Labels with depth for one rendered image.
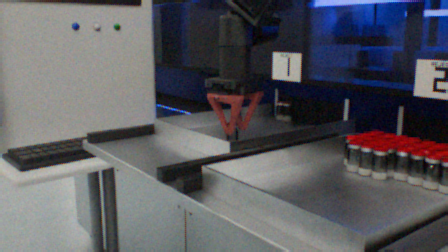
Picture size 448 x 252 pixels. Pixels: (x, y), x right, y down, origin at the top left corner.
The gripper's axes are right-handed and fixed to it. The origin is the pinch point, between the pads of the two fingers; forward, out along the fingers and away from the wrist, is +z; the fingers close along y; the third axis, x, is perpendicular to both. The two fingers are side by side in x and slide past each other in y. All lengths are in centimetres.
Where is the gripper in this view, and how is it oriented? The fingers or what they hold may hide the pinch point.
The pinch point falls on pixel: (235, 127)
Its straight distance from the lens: 78.7
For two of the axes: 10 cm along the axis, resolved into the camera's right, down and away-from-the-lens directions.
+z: 0.1, 9.8, 2.2
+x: -8.0, -1.2, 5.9
